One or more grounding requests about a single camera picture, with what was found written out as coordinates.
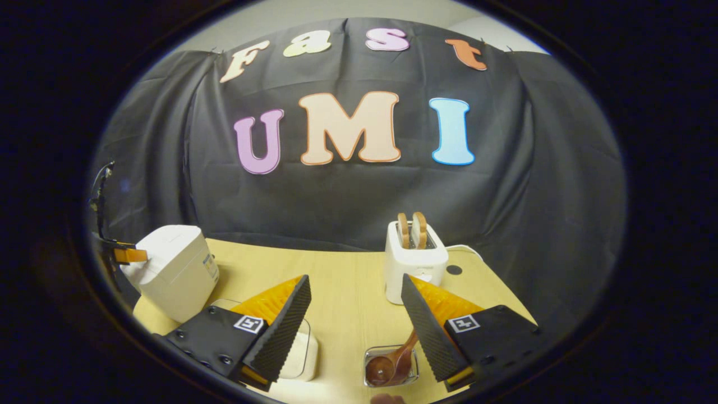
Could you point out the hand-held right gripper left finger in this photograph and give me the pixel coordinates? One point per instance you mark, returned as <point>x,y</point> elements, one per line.
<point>286,331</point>

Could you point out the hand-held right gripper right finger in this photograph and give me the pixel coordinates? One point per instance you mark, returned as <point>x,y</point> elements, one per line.
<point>426,331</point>

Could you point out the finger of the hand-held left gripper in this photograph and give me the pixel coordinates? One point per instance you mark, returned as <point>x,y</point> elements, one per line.
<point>130,255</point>

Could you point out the white rice cooker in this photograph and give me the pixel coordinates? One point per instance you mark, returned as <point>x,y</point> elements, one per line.
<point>171,269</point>

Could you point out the brown wooden spoon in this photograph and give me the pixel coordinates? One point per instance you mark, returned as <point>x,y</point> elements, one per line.
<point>387,365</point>

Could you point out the clear chopstick holder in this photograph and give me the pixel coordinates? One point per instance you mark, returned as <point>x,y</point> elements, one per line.
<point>370,356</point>

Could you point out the white rice container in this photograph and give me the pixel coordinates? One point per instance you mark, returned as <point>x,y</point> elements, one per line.
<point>301,353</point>

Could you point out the white toaster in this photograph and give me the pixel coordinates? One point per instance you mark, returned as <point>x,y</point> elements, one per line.
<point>415,266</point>

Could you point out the black round table grommet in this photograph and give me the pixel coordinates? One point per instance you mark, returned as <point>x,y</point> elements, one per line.
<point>454,270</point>

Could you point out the black backdrop cloth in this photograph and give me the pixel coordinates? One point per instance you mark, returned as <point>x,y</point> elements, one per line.
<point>392,191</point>

